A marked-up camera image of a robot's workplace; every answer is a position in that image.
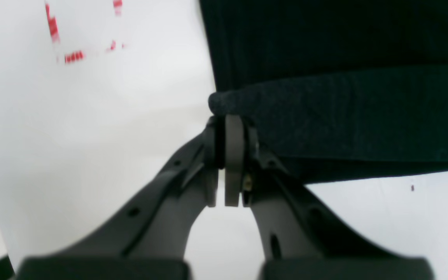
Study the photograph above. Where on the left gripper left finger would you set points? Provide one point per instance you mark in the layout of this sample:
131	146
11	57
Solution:
146	239

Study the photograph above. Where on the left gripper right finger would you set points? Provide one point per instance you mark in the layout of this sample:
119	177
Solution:
302	238

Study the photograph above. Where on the black t-shirt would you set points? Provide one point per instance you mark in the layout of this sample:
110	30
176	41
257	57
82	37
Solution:
338	89

